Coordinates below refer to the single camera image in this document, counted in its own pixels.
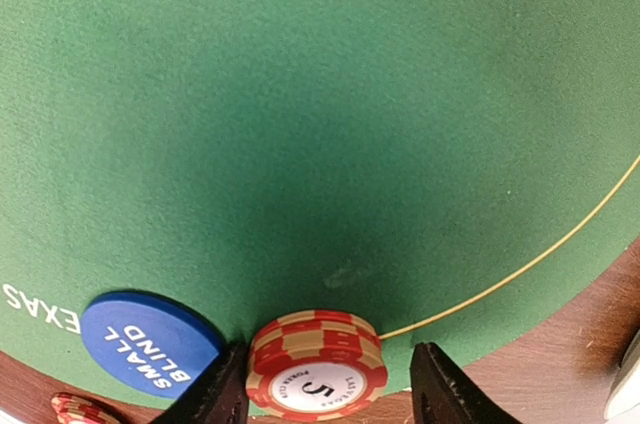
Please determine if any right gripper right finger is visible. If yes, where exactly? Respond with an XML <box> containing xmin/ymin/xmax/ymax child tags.
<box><xmin>410</xmin><ymin>342</ymin><xmax>519</xmax><ymax>424</ymax></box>

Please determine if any red five poker chip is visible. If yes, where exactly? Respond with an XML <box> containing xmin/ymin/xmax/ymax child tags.
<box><xmin>246</xmin><ymin>310</ymin><xmax>388</xmax><ymax>422</ymax></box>

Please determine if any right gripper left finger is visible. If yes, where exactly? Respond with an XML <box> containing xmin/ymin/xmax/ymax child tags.
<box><xmin>152</xmin><ymin>342</ymin><xmax>249</xmax><ymax>424</ymax></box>

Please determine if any blue small blind button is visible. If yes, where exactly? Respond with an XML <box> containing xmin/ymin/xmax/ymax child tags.
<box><xmin>80</xmin><ymin>291</ymin><xmax>226</xmax><ymax>399</ymax></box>

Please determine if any round green poker mat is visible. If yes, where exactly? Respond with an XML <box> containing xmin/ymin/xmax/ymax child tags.
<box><xmin>1</xmin><ymin>0</ymin><xmax>639</xmax><ymax>408</ymax></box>

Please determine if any orange-red poker chip stack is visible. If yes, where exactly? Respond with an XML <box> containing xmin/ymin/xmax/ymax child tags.
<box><xmin>50</xmin><ymin>392</ymin><xmax>121</xmax><ymax>424</ymax></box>

